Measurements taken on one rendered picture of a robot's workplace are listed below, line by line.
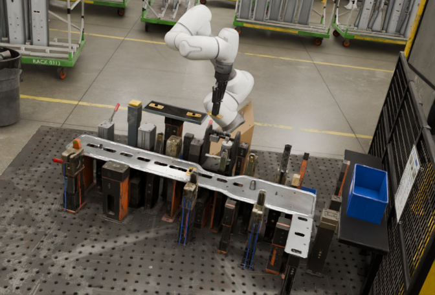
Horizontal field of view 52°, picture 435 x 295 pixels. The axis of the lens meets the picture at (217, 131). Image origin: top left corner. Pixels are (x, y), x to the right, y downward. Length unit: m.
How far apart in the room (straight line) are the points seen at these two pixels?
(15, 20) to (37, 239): 4.40
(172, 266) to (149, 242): 0.20
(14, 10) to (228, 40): 4.62
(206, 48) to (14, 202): 1.37
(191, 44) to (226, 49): 0.18
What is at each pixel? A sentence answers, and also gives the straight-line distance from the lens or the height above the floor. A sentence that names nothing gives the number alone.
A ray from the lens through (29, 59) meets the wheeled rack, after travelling 6.13.
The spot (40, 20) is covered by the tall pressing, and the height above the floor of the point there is 0.65.
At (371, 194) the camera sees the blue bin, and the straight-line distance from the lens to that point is 2.50.
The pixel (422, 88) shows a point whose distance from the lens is 4.71.
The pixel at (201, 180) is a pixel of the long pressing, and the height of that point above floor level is 1.00.
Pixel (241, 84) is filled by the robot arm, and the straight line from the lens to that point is 2.98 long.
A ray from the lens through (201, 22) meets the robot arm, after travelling 2.67.
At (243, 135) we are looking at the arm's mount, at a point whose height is 0.98.
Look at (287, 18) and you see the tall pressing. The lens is 9.45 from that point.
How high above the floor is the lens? 2.29
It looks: 27 degrees down
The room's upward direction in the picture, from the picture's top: 8 degrees clockwise
